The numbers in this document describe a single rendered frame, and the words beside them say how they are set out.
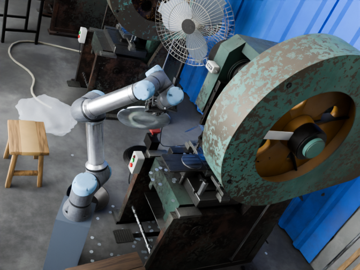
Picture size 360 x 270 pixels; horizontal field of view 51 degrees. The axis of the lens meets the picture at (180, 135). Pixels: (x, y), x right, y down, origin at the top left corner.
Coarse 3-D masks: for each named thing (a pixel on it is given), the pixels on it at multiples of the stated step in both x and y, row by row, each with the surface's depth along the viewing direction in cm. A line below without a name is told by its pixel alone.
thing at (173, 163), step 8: (168, 160) 210; (176, 160) 212; (184, 160) 214; (192, 160) 217; (200, 160) 221; (168, 168) 204; (176, 168) 206; (184, 168) 209; (192, 168) 211; (200, 168) 214; (176, 176) 220; (184, 176) 214; (192, 176) 217
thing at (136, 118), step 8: (120, 112) 199; (128, 112) 199; (136, 112) 199; (144, 112) 198; (120, 120) 208; (128, 120) 208; (136, 120) 209; (144, 120) 209; (152, 120) 208; (160, 120) 206; (168, 120) 206; (144, 128) 218; (152, 128) 217
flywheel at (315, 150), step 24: (312, 96) 156; (336, 96) 163; (288, 120) 160; (312, 120) 163; (264, 144) 169; (288, 144) 161; (312, 144) 155; (336, 144) 182; (264, 168) 176; (288, 168) 185; (312, 168) 186
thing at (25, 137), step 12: (12, 120) 260; (24, 120) 265; (12, 132) 250; (24, 132) 254; (36, 132) 259; (12, 144) 242; (24, 144) 245; (36, 144) 249; (12, 156) 243; (36, 156) 284; (12, 168) 247
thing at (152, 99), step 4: (152, 96) 181; (148, 100) 181; (152, 100) 176; (148, 104) 180; (152, 104) 180; (156, 104) 176; (148, 108) 180; (152, 108) 181; (156, 108) 182; (160, 108) 176; (156, 112) 185; (160, 112) 183
